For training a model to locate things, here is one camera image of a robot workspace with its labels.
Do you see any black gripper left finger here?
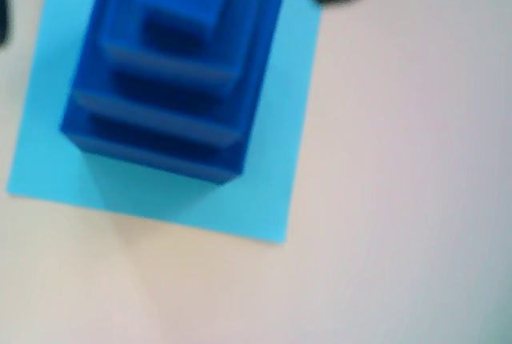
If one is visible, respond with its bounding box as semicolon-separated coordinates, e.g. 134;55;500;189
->
0;0;12;48

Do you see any small blue cube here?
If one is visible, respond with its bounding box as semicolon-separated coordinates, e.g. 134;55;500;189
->
97;0;285;101

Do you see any blue paper square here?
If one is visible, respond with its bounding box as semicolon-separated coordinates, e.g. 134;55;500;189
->
5;0;324;246

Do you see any medium blue cube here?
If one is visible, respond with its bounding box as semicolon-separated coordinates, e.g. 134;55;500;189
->
70;0;284;150

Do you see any large blue cube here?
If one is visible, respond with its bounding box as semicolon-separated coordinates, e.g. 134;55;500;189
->
58;0;284;188

